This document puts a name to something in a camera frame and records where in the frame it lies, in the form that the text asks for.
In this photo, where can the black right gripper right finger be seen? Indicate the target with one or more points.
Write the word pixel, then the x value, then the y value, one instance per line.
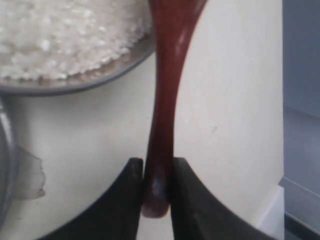
pixel 196 214

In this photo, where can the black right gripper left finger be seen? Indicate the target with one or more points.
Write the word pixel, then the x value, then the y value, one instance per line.
pixel 115 215

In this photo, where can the dark red wooden spoon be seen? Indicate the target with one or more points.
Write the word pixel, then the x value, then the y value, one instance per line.
pixel 173 24

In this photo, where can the steel bowl of rice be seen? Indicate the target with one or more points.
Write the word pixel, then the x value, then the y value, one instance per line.
pixel 58 47

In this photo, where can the clear tape scrap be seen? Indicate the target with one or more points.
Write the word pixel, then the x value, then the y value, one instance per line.
pixel 30 181

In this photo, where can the round steel plate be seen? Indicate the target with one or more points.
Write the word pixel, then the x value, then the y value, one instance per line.
pixel 8 162

